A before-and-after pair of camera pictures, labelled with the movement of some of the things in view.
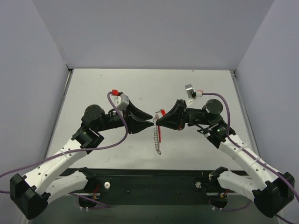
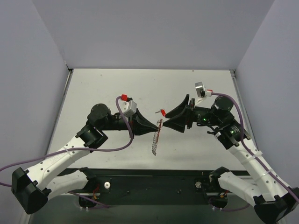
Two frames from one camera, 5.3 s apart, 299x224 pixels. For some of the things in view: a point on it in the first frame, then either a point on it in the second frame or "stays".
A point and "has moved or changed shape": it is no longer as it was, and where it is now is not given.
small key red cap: [162, 111] stays
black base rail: [137, 186] stays
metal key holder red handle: [157, 135] has moved or changed shape
